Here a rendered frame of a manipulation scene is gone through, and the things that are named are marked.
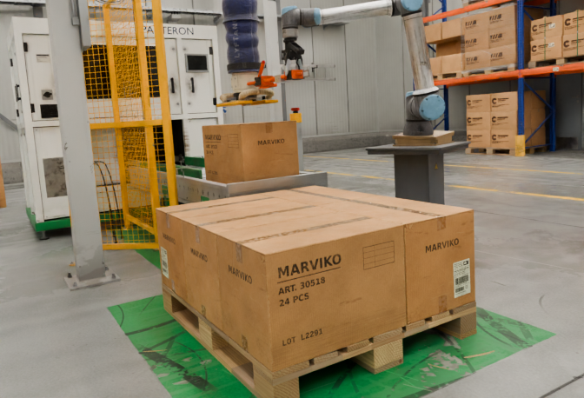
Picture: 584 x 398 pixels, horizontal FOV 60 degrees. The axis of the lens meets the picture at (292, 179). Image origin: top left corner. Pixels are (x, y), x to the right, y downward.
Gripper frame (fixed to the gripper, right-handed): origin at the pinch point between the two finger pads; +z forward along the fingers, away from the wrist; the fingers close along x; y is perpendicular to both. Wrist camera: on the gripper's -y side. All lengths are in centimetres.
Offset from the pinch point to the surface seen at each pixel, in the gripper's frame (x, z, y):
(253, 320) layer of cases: 81, 92, -95
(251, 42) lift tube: 0, -25, 49
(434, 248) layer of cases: 5, 79, -107
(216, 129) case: 22, 30, 63
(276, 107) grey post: -160, 11, 303
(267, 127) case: 3.6, 29.3, 29.0
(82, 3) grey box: 93, -50, 87
